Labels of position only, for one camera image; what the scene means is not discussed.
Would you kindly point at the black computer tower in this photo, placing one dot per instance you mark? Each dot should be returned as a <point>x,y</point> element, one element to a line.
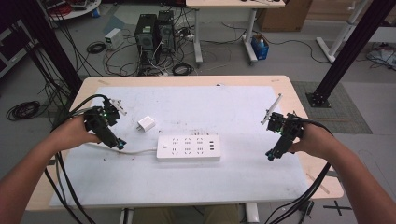
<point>145,35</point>
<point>166,31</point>

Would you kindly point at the white charger plug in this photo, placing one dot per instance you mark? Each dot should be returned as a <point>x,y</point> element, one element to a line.
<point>146,123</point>

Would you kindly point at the grey floor mat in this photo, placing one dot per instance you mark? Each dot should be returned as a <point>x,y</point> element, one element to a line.
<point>348,115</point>

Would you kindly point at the white-legged wooden desk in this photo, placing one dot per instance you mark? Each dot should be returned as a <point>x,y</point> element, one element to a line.
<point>233,3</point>

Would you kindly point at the round white table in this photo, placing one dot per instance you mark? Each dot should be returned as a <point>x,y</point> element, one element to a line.
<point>77,9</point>

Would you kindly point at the white table mat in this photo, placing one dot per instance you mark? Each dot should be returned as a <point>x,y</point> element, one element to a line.
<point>193,180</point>

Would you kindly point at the brown cardboard box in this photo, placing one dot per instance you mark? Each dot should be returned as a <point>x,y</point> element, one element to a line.
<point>285,17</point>

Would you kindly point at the person's right hand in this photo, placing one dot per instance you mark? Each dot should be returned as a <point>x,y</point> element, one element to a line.
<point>314,141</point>

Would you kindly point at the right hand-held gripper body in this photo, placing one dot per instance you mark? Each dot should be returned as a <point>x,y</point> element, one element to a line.
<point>288,129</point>

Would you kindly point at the white metal stand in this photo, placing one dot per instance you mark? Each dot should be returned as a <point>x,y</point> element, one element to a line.
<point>341,34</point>

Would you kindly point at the blue box with bottles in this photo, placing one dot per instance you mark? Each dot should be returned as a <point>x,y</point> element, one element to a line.
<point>260,48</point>

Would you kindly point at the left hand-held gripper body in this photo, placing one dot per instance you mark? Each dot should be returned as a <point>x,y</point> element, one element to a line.
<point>99,126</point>

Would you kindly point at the white table leg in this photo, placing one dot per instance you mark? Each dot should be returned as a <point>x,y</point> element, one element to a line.
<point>252,213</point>
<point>126,216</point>

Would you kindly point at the small white box device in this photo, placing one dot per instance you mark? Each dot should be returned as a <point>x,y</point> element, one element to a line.
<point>113,39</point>

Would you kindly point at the black metal post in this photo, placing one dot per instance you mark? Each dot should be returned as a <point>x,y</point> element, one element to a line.
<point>49,46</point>
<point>351,46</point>

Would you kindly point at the person's left hand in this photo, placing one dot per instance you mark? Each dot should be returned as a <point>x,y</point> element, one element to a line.
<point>73,133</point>

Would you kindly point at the white power strip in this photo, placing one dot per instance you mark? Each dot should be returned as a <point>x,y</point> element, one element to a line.
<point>188,147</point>

